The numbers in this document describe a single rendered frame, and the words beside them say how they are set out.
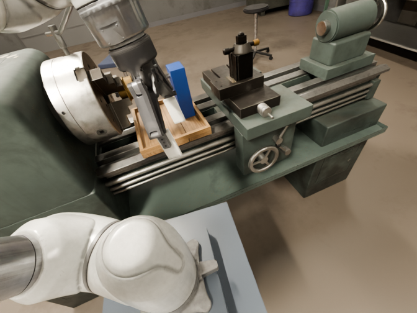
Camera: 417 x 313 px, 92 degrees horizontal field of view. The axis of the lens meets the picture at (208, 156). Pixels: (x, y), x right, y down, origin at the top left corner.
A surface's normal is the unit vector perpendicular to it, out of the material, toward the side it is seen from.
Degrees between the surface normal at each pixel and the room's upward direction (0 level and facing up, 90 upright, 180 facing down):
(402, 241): 0
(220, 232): 0
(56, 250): 46
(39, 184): 90
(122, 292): 67
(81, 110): 77
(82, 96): 61
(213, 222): 0
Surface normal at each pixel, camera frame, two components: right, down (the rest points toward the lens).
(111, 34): 0.04, 0.67
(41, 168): 0.36, 0.63
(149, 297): 0.34, 0.46
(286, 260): -0.14, -0.69
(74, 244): 0.80, -0.41
